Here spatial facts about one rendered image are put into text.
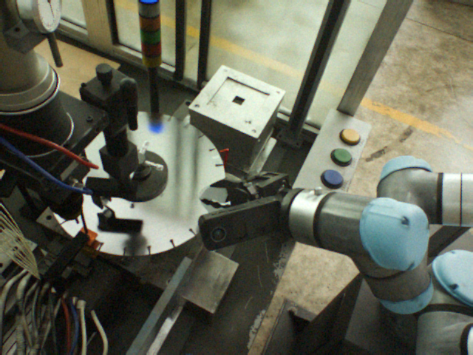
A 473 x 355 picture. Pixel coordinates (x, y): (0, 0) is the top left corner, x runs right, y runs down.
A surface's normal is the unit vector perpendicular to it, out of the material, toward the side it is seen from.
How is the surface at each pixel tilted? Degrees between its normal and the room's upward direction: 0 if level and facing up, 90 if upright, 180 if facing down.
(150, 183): 5
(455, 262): 7
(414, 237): 52
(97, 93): 0
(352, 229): 60
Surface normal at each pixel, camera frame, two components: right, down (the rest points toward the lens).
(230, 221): 0.26, 0.23
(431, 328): -0.80, -0.55
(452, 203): -0.49, 0.08
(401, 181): -0.36, -0.66
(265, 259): 0.11, -0.56
